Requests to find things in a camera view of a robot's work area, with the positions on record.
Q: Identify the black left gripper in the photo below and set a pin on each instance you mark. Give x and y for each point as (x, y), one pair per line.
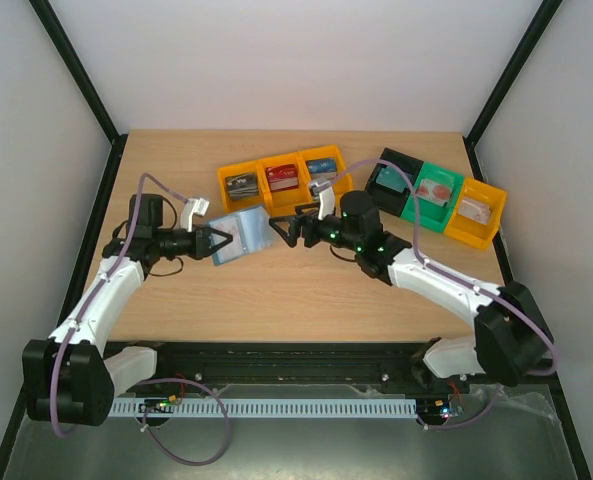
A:
(202, 242)

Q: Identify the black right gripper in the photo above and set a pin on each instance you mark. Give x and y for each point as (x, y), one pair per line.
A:
(300, 230)

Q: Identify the blue card holder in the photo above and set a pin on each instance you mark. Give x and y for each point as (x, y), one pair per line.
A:
(250, 229)

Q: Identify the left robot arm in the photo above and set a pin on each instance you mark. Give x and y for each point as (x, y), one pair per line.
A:
(67, 378)

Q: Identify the blue card stack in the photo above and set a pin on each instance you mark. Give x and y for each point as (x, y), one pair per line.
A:
(325, 168)

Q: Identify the black card stack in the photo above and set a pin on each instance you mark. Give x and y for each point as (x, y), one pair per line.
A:
(242, 186)

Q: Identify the teal card stack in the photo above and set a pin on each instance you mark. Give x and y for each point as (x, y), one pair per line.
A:
(390, 180)

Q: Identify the red circle card stack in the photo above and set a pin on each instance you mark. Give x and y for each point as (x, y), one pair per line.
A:
(434, 192)

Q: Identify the yellow bin left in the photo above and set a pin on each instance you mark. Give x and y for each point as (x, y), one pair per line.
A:
(241, 168)

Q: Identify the black plastic bin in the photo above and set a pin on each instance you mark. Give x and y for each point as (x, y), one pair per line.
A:
(386, 201)

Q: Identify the green plastic bin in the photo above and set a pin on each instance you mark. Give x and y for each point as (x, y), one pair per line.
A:
(433, 217)

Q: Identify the yellow bin right group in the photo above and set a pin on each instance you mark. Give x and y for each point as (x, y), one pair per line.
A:
(469, 232)

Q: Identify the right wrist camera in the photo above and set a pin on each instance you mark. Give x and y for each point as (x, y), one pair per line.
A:
(323, 190)

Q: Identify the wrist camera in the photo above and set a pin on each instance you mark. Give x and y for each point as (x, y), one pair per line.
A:
(323, 190)
(194, 207)

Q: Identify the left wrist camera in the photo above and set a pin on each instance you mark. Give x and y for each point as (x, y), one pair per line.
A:
(194, 207)

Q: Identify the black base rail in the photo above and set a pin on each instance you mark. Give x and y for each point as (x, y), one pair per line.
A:
(386, 366)

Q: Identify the white slotted cable duct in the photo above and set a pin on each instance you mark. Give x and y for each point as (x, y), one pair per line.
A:
(267, 408)

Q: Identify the black left frame post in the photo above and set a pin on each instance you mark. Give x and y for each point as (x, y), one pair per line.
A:
(69, 56)

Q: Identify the black corner frame post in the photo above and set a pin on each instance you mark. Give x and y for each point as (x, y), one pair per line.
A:
(522, 52)

